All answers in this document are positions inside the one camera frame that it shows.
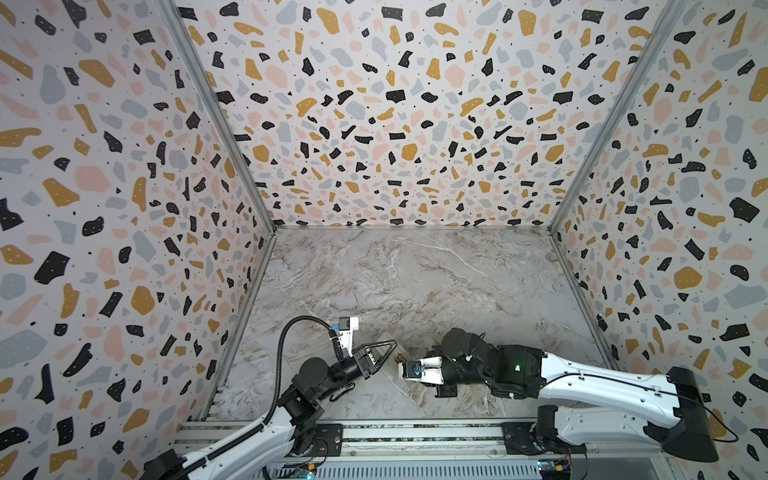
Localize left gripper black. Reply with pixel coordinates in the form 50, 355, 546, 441
313, 341, 393, 405

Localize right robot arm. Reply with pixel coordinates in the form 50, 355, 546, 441
406, 328, 719, 463

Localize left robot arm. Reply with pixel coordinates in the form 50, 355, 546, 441
141, 315, 397, 479

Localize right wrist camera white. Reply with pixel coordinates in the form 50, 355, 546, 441
399, 356, 444, 386

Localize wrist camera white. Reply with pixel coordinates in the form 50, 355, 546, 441
399, 356, 444, 386
330, 316, 360, 360

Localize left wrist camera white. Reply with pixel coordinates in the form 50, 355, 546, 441
330, 316, 360, 360

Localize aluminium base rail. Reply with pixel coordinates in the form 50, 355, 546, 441
173, 418, 668, 461

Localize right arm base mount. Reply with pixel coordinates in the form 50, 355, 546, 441
501, 405, 587, 456

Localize perforated cable tray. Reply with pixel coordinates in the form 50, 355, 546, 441
269, 459, 542, 479

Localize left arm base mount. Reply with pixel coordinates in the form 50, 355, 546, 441
291, 423, 344, 459

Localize left corner aluminium post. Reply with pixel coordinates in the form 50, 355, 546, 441
155, 0, 276, 238

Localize corner aluminium post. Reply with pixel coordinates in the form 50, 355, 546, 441
155, 0, 276, 238
547, 0, 685, 237

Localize right corner aluminium post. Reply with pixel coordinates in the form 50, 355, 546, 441
547, 0, 685, 237

